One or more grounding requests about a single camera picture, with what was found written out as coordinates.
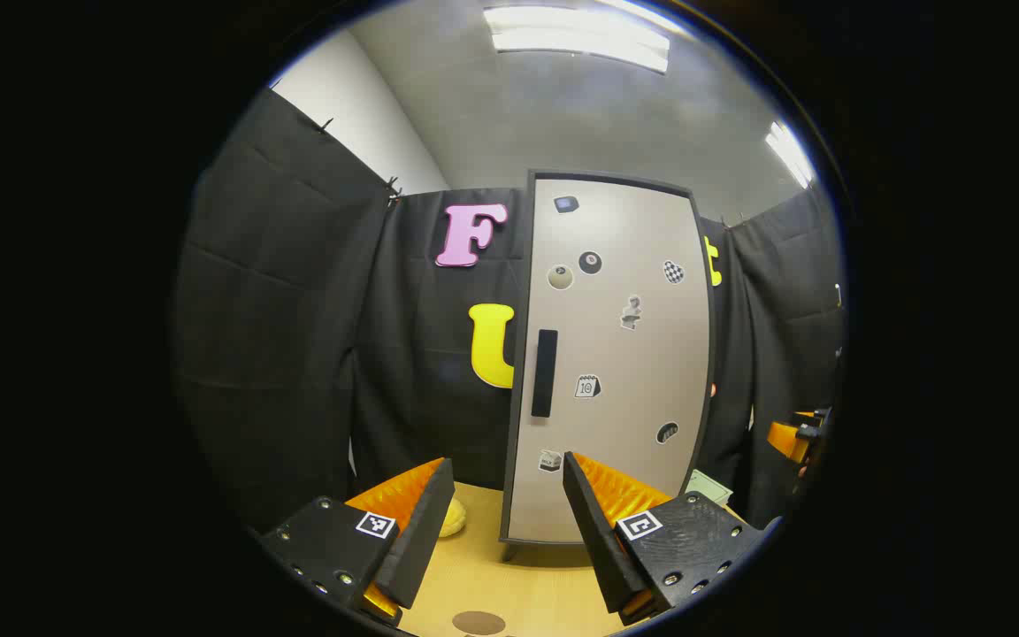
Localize round brown coaster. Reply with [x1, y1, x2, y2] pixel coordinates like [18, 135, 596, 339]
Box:
[452, 610, 507, 637]

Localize small ceiling light panel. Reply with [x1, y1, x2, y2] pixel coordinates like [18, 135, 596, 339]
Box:
[764, 121, 816, 189]

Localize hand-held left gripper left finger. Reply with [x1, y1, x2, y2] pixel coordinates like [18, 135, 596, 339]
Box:
[260, 457, 456, 627]

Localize black backdrop cloth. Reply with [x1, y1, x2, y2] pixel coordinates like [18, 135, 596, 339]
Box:
[175, 88, 845, 532]

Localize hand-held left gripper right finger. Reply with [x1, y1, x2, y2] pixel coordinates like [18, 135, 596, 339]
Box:
[563, 451, 780, 626]

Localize green booklet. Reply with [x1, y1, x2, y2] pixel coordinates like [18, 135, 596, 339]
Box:
[685, 469, 733, 507]

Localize dark grey cabinet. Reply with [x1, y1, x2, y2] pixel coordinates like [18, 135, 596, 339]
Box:
[499, 168, 718, 564]

